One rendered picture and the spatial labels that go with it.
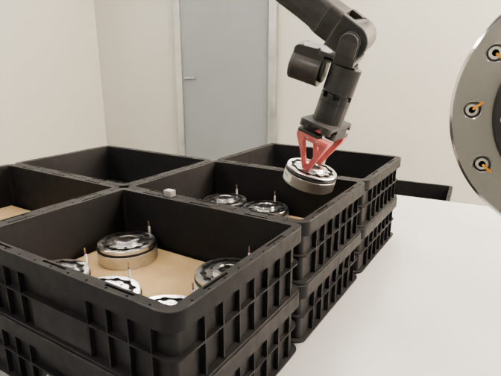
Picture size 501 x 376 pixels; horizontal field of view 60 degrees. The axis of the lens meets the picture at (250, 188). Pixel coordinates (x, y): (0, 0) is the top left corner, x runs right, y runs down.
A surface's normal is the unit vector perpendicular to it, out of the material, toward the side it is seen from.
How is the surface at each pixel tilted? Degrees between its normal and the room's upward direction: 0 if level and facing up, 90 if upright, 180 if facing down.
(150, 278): 0
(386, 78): 90
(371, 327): 0
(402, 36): 90
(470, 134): 90
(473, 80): 90
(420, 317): 0
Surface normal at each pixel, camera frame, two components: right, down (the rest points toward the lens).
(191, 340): 0.84, 0.15
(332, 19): -0.42, 0.43
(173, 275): 0.00, -0.96
